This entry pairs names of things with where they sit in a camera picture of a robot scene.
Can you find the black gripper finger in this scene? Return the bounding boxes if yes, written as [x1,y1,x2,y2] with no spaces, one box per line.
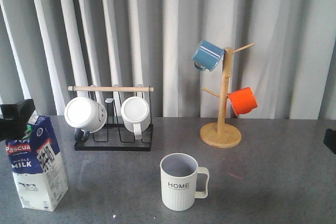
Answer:
[323,129,336,154]
[1,99,35,141]

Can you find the blue white milk carton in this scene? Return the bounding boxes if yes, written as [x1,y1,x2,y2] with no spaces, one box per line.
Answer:
[5,115,68,211]

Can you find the cream HOME mug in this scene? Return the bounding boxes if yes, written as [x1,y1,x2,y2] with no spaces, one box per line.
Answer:
[160,153,209,211]

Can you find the white smiley face mug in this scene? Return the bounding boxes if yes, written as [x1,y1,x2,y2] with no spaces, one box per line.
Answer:
[64,97,108,142]

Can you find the orange enamel mug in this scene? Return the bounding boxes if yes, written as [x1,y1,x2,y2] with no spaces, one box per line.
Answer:
[228,87,258,115]

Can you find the wooden mug tree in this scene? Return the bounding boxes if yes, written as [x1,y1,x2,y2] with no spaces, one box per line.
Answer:
[199,43,254,148]

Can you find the white ribbed mug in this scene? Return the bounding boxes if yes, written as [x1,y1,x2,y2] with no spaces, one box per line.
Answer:
[121,97,150,140]

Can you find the grey pleated curtain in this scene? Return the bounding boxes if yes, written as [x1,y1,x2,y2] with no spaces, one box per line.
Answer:
[1,0,335,120]

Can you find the blue enamel mug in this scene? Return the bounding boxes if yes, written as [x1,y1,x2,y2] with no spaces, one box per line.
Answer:
[192,40,225,71]

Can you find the black wire mug rack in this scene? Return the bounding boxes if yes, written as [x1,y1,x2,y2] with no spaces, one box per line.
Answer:
[68,86,154,151]

